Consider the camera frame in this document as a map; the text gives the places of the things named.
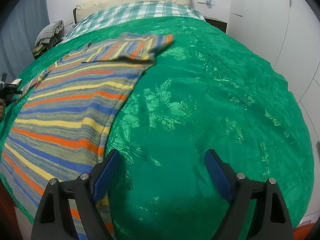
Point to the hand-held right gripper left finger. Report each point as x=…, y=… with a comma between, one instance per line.
x=106, y=177

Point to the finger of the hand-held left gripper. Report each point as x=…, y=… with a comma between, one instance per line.
x=15, y=82
x=13, y=91

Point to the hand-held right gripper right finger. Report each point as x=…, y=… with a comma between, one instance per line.
x=217, y=177

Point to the striped knit sweater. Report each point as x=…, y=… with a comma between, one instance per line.
x=62, y=105

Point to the olive green cloth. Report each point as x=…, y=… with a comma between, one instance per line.
x=39, y=50

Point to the grey blue curtain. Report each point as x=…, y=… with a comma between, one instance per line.
x=20, y=30

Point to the dark cluttered nightstand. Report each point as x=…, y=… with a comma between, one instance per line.
x=56, y=41

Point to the checkered cloth pile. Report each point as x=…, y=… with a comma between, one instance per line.
x=47, y=32

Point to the green floral blanket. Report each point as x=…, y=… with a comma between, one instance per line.
x=200, y=105

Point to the dark brown nightstand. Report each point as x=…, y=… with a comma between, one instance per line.
x=218, y=25

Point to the green white checkered sheet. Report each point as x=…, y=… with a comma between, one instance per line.
x=150, y=10

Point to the white wardrobe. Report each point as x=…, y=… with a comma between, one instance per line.
x=300, y=30

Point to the white wall socket bracket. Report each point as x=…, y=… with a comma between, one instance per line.
x=207, y=0

